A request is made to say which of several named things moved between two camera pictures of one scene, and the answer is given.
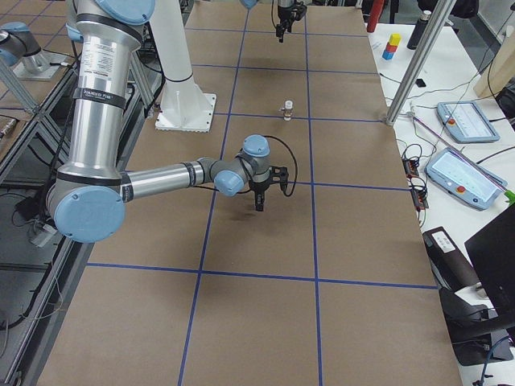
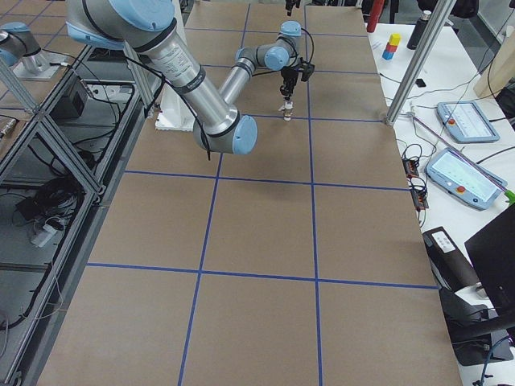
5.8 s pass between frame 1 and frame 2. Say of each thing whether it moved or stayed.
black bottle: stayed
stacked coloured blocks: stayed
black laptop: stayed
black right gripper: moved
